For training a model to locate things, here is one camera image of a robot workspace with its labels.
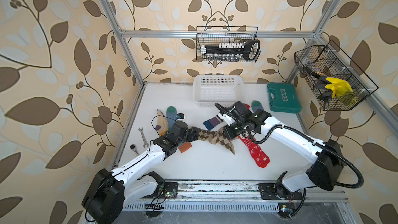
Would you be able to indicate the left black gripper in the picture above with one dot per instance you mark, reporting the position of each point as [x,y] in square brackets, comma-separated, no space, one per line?
[190,138]

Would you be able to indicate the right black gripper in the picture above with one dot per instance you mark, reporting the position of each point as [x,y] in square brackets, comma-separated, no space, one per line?
[229,133]

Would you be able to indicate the argyle brown sock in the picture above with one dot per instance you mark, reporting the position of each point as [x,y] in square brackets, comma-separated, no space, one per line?
[217,137]
[205,135]

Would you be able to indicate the red bear sock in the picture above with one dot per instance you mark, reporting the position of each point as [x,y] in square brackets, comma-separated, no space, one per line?
[257,154]

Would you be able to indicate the white plastic basket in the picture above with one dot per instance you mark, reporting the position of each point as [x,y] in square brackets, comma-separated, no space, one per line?
[222,89]

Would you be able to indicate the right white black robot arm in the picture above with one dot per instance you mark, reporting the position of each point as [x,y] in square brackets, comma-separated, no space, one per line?
[327,167]

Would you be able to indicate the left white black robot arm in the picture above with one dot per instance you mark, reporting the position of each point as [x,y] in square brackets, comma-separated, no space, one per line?
[111,190]

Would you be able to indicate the blue green toe sock right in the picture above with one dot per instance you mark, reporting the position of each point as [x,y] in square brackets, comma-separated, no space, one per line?
[256,105]

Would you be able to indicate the blue orange striped sock left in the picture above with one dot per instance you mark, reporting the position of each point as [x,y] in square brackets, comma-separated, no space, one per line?
[171,114]

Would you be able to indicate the silver open-end wrench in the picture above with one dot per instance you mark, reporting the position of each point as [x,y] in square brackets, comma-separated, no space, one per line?
[145,143]

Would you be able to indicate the green plastic tool case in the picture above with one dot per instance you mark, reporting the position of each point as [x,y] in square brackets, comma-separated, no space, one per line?
[283,98]

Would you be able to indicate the ratchet wrench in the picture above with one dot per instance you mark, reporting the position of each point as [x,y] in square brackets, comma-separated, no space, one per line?
[134,149]

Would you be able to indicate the socket set holder black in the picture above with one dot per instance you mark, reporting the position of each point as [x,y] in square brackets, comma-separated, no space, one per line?
[246,51]

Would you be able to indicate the black pliers in basket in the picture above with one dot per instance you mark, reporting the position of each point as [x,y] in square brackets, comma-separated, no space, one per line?
[320,84]

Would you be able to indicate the yellow rubber glove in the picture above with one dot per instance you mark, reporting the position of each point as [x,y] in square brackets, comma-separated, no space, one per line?
[338,87]

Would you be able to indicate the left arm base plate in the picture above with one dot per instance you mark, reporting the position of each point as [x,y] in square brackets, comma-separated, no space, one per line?
[167,189]

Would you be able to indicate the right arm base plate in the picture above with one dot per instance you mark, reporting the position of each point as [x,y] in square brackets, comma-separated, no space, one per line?
[271,191]

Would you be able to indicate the black wire basket back wall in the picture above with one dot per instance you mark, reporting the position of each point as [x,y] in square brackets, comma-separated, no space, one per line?
[213,35]

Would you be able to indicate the black wire basket wall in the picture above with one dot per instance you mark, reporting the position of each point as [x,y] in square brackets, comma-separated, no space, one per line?
[332,61]
[213,35]

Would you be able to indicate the black wire basket right wall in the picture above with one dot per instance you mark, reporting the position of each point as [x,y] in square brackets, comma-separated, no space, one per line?
[332,61]

